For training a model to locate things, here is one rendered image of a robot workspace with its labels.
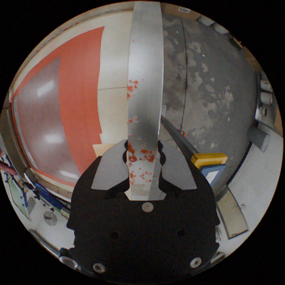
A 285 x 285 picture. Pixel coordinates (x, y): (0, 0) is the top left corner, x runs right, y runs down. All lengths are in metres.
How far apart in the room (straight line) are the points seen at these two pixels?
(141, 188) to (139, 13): 0.29
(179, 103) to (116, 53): 1.09
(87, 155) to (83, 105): 0.10
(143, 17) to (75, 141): 0.24
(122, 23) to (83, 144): 0.24
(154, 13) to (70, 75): 0.16
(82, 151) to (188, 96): 1.20
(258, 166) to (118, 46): 3.27
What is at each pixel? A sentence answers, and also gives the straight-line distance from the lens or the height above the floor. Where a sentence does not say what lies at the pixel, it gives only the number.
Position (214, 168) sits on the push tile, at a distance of 0.26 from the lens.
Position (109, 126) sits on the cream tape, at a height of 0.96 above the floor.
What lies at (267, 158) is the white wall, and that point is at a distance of 3.15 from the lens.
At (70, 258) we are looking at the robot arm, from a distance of 0.78.
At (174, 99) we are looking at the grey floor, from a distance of 1.16.
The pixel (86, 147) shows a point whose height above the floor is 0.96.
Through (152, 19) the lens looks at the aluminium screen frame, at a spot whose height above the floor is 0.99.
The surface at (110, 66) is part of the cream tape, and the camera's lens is 0.15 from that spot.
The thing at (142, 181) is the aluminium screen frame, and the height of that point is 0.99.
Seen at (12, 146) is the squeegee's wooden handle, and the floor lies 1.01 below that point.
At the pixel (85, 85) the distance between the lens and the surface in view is 0.16.
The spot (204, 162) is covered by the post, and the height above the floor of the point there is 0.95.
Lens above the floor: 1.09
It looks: 62 degrees down
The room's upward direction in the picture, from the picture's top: 180 degrees clockwise
